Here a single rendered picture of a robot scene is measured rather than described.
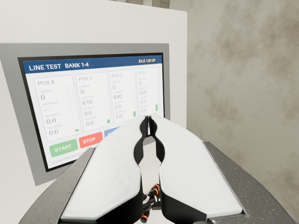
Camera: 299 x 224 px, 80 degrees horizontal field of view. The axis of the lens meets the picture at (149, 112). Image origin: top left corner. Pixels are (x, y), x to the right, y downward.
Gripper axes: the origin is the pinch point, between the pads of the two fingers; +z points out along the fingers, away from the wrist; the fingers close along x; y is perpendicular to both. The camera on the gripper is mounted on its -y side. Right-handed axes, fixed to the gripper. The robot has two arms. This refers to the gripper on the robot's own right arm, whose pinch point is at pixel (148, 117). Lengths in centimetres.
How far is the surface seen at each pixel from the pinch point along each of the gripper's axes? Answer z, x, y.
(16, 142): 23.4, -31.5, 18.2
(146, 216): 21, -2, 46
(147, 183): 35, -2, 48
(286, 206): 89, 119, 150
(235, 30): 186, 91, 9
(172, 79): 53, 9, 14
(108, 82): 38.9, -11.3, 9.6
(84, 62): 36.7, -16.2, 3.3
